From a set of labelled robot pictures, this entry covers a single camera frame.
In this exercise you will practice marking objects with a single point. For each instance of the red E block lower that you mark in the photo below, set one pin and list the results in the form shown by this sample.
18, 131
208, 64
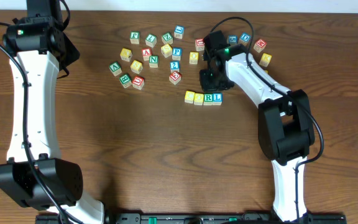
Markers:
175, 77

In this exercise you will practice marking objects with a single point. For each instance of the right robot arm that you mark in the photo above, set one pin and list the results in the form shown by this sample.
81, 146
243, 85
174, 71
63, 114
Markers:
285, 130

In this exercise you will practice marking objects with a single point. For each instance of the blue P letter block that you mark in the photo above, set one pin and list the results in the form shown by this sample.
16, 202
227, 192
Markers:
176, 53

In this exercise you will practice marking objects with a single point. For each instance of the blue 2 number block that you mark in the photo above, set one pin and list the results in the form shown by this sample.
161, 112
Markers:
174, 66

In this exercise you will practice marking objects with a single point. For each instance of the yellow S block lower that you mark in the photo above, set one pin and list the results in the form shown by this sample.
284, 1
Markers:
136, 66

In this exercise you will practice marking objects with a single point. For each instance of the red e block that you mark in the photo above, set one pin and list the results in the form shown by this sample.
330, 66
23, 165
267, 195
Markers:
259, 45
175, 77

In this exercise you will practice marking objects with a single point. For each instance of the green R letter block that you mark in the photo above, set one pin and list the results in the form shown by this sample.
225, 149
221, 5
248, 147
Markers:
208, 99

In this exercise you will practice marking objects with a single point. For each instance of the red A letter block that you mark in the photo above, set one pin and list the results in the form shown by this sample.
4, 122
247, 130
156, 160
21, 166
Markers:
146, 53

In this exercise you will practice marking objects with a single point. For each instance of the red U block upper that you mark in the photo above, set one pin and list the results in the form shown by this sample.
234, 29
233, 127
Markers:
199, 45

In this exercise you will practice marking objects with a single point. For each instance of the blue D block right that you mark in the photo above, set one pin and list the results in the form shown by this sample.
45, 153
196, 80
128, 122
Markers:
244, 38

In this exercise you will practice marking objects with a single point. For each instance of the blue L block top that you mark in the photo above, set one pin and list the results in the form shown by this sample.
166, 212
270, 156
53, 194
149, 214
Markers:
179, 32

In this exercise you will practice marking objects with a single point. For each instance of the red E block upper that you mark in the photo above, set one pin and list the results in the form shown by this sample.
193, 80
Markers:
259, 45

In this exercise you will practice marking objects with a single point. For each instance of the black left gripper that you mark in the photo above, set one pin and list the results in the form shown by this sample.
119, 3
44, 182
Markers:
70, 53

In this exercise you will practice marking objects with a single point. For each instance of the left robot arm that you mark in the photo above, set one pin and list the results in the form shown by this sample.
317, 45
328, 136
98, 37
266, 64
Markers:
34, 174

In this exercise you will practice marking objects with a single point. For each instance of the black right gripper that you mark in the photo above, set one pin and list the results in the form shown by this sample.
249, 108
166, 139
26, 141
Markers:
212, 80

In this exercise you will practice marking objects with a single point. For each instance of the green Z letter block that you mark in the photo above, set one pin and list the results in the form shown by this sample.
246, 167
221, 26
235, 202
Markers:
167, 38

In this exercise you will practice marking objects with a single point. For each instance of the blue 5 number block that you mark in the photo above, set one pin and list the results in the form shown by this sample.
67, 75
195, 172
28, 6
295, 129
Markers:
232, 39

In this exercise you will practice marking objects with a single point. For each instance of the green V letter block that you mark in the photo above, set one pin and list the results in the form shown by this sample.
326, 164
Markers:
115, 68

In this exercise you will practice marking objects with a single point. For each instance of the yellow C letter block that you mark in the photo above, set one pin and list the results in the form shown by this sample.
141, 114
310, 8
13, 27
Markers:
189, 97

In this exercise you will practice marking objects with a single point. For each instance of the yellow S block upper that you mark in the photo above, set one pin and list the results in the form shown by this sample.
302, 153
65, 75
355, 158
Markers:
166, 50

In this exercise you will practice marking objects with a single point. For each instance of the red u block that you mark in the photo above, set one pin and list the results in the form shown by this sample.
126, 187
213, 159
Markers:
138, 82
199, 45

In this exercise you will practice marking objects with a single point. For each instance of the green N letter block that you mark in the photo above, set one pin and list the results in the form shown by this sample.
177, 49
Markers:
153, 61

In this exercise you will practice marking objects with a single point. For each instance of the green B letter block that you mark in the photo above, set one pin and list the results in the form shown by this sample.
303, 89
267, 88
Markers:
125, 80

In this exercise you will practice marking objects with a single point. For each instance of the yellow s block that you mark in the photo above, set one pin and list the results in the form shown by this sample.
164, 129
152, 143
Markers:
136, 66
166, 50

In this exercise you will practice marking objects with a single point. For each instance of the red U block lower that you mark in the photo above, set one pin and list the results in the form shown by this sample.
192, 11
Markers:
138, 82

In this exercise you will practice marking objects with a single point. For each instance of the blue l block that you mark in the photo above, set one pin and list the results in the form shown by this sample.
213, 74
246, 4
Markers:
179, 32
217, 98

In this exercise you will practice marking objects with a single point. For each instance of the green J letter block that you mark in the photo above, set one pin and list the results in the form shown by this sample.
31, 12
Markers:
135, 37

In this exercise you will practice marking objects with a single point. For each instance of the yellow K block right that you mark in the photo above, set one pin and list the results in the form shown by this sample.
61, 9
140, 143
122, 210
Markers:
265, 60

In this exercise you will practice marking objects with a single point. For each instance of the yellow o block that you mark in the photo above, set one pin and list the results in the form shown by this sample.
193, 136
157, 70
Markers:
193, 58
198, 99

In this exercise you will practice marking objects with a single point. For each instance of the yellow K letter block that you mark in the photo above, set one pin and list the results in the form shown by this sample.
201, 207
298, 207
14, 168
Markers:
126, 54

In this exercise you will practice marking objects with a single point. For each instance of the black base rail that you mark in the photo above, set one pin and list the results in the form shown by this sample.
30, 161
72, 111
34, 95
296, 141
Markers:
257, 218

